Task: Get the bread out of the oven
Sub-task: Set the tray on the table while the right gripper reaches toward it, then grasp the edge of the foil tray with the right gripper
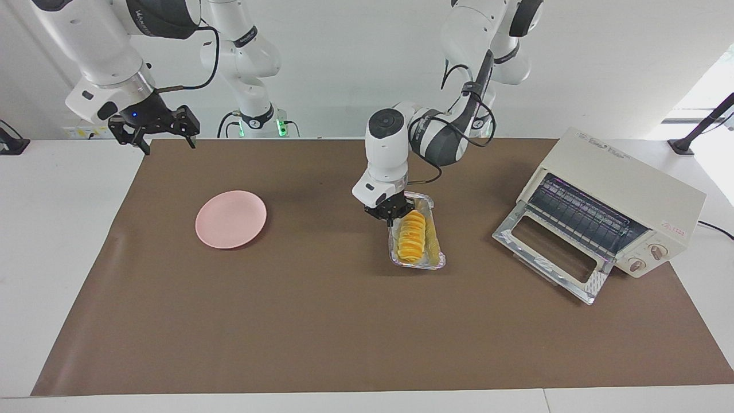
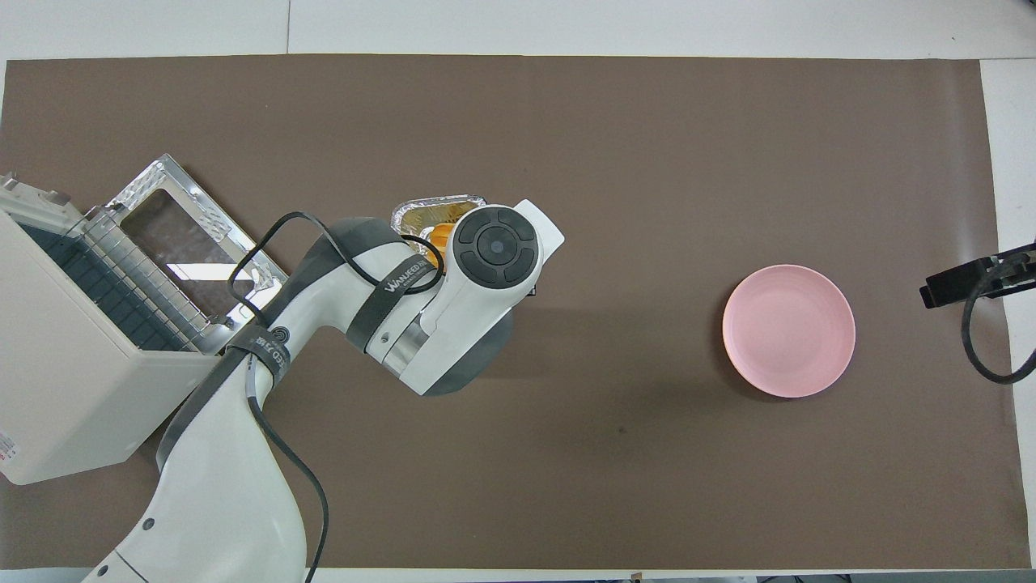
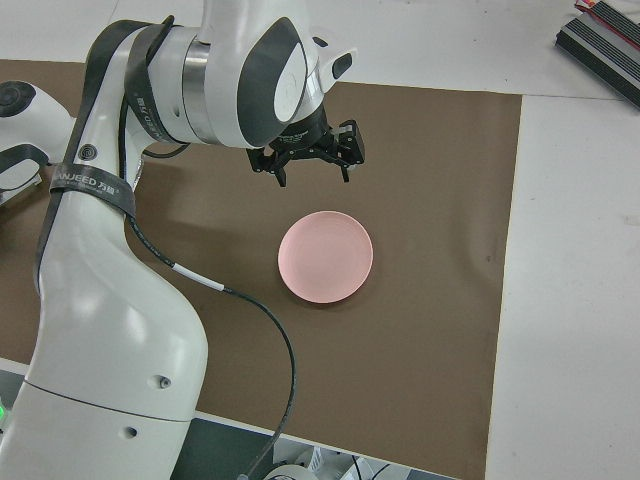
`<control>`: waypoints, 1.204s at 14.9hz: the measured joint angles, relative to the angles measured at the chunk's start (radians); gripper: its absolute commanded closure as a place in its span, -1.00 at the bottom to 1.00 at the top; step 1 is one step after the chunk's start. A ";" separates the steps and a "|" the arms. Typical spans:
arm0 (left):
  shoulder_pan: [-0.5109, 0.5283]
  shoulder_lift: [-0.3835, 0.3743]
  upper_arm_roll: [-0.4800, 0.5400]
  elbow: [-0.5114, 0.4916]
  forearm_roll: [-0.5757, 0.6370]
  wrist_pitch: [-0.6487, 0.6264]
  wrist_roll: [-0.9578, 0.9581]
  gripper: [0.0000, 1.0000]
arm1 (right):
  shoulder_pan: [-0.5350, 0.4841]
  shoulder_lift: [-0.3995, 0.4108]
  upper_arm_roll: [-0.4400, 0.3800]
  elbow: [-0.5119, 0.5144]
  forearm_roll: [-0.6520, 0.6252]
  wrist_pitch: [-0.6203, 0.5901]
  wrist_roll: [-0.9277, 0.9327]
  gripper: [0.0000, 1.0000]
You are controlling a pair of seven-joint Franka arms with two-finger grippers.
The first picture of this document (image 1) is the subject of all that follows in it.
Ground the glass oven door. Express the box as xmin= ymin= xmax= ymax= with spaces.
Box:
xmin=492 ymin=204 xmax=615 ymax=305

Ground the aluminium foil tray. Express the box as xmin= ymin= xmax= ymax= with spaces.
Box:
xmin=389 ymin=192 xmax=447 ymax=270

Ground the wire oven rack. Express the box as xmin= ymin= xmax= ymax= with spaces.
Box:
xmin=528 ymin=175 xmax=649 ymax=259

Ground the black oven power cable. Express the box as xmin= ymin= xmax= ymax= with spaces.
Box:
xmin=697 ymin=221 xmax=734 ymax=240

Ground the white toaster oven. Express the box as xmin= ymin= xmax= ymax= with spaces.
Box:
xmin=516 ymin=127 xmax=707 ymax=279

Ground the short black stand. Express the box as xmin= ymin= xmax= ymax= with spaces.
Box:
xmin=0 ymin=119 xmax=30 ymax=155

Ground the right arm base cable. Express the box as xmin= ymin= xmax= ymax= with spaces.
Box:
xmin=217 ymin=111 xmax=244 ymax=138

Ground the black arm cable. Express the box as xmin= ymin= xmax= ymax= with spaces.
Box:
xmin=407 ymin=63 xmax=498 ymax=184
xmin=155 ymin=26 xmax=221 ymax=92

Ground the tall black camera stand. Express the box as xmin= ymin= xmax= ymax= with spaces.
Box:
xmin=668 ymin=92 xmax=734 ymax=155

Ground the white wall power strip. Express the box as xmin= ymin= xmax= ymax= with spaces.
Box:
xmin=62 ymin=125 xmax=115 ymax=140

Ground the pink round plate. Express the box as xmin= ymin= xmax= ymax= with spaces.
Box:
xmin=195 ymin=190 xmax=267 ymax=250

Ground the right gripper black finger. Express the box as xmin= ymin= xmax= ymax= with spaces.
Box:
xmin=108 ymin=115 xmax=151 ymax=155
xmin=175 ymin=105 xmax=201 ymax=150

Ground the brown table mat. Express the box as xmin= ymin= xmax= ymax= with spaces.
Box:
xmin=32 ymin=138 xmax=734 ymax=396

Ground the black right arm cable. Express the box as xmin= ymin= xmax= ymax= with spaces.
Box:
xmin=155 ymin=26 xmax=221 ymax=92

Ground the golden sliced bread loaf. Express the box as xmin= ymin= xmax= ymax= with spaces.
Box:
xmin=397 ymin=210 xmax=428 ymax=264

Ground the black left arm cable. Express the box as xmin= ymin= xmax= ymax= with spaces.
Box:
xmin=407 ymin=63 xmax=498 ymax=184

